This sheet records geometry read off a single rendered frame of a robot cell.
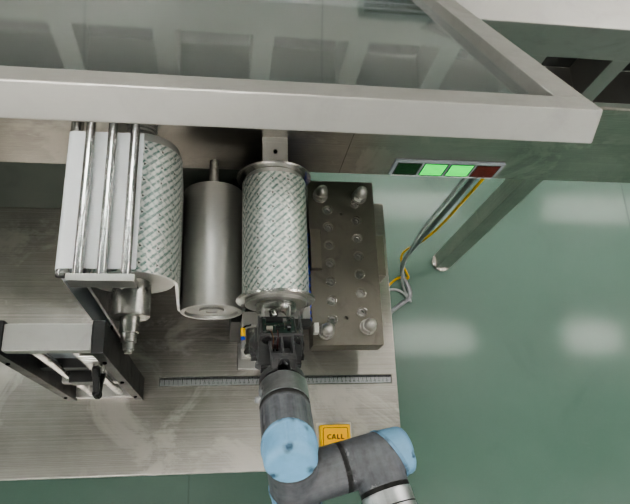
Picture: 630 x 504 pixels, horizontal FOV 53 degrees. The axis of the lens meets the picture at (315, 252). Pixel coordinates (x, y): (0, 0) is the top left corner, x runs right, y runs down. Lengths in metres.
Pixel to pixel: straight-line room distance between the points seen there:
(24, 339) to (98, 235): 0.19
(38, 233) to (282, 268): 0.72
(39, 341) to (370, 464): 0.51
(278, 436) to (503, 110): 0.53
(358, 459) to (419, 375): 1.58
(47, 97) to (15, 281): 1.15
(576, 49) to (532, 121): 0.63
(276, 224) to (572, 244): 1.98
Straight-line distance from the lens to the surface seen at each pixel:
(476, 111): 0.53
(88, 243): 1.04
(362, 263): 1.48
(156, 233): 1.08
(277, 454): 0.87
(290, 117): 0.50
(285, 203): 1.20
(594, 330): 2.90
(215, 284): 1.22
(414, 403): 2.52
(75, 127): 1.14
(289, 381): 0.95
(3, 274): 1.65
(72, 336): 1.00
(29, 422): 1.56
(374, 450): 0.99
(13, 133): 1.37
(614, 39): 1.18
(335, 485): 0.98
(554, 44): 1.15
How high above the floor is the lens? 2.40
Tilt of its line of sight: 68 degrees down
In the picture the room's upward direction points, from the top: 23 degrees clockwise
